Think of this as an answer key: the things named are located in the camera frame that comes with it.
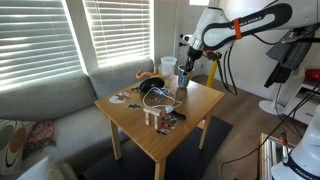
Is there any wooden side table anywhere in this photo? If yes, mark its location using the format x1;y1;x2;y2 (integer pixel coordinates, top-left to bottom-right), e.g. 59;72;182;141
95;77;224;180

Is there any white cable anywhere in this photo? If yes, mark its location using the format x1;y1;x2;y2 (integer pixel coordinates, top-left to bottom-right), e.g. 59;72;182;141
142;86;183;114

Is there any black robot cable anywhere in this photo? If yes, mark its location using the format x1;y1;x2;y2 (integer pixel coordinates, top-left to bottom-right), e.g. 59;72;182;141
218;43;239;97

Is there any circle patterned cushion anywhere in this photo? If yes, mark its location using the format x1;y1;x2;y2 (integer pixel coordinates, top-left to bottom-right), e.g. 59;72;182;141
0;119;35;175

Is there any yellow stand post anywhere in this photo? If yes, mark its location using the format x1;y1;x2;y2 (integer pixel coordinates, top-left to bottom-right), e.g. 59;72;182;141
205;50;221;88

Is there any small wooden block arch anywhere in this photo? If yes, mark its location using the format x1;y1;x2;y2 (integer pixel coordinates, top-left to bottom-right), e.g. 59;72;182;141
143;106;161;129

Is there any red floral cloth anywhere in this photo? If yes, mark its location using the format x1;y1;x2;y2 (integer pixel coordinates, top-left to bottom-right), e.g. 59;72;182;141
23;120;56;157

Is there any dark blue rug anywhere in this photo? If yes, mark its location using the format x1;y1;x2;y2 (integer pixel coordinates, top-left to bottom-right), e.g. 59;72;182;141
83;115;234;180

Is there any white shelf unit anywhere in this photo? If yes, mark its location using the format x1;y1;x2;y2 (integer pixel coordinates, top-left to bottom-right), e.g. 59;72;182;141
283;79;320;124

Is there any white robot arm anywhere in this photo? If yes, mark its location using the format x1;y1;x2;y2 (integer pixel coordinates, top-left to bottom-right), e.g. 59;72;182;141
186;0;320;72

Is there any orange plush octopus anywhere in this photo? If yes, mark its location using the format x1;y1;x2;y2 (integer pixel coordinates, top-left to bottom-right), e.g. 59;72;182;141
135;65;157;79

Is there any grey sofa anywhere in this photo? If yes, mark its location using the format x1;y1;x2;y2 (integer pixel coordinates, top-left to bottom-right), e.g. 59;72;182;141
0;60;153;179

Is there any round sticker card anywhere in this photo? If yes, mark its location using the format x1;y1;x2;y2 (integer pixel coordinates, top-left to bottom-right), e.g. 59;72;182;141
109;92;130;104

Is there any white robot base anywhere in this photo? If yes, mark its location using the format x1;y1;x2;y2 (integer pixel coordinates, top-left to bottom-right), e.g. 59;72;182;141
271;105;320;180

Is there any red object on shelf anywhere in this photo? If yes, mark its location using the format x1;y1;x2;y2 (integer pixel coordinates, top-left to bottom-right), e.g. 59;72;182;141
305;69;320;81

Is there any transparent plastic cup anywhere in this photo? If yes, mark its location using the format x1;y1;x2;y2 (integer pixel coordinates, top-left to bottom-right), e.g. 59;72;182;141
161;56;177;79

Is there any small black object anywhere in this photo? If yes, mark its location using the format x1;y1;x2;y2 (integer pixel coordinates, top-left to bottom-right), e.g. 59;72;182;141
169;111;186;120

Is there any dark hanging jacket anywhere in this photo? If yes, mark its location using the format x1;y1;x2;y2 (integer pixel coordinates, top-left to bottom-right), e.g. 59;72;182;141
264;29;315;88

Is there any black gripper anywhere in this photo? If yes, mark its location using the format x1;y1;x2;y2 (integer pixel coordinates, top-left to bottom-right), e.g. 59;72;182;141
186;47;202;73

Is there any silver metal cup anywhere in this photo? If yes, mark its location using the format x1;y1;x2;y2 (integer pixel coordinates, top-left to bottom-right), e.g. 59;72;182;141
178;65;193;88

